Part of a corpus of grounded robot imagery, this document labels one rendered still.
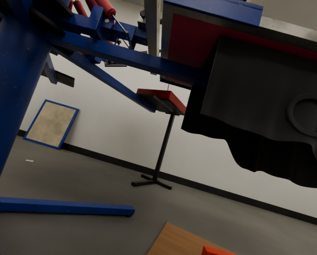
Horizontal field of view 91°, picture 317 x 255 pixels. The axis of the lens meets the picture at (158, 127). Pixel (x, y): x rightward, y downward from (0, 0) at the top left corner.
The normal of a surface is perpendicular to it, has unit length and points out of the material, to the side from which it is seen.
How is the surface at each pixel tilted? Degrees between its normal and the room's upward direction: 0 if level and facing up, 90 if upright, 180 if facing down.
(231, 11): 90
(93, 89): 90
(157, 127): 90
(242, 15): 90
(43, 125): 79
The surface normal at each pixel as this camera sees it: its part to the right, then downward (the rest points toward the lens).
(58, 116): 0.07, -0.29
